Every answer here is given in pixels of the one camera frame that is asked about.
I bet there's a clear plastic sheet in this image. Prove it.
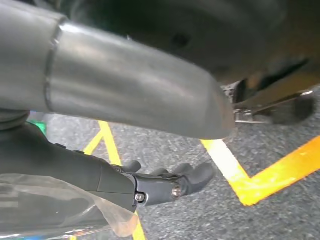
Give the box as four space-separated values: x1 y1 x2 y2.
0 173 140 240

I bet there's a green plastic crate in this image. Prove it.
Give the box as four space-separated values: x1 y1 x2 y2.
26 119 48 137

